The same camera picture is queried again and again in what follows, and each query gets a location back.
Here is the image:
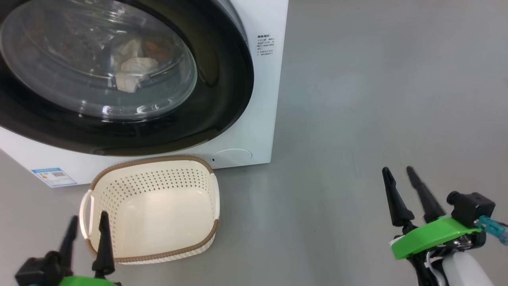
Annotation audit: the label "steel perforated washer drum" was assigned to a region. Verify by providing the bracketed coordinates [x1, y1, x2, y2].
[0, 0, 198, 120]

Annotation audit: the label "blue energy label sticker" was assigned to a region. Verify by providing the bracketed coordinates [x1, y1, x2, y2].
[31, 167, 77, 188]

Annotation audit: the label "round white filter cover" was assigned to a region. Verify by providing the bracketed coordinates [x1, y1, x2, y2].
[210, 149, 253, 164]

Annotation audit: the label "cream laundry basket brown rim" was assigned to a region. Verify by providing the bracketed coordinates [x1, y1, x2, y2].
[79, 155, 220, 265]

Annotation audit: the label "teal cable connector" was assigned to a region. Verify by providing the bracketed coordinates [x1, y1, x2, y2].
[476, 216, 508, 245]

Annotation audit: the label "white front-load washing machine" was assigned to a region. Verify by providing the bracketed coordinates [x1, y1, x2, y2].
[0, 0, 289, 187]

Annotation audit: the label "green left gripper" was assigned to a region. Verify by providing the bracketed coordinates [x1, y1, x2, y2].
[58, 211, 121, 286]

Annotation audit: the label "washing machine door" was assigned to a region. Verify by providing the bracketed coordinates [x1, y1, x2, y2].
[0, 0, 254, 157]

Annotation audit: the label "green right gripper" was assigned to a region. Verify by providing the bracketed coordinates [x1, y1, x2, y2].
[382, 166, 487, 261]

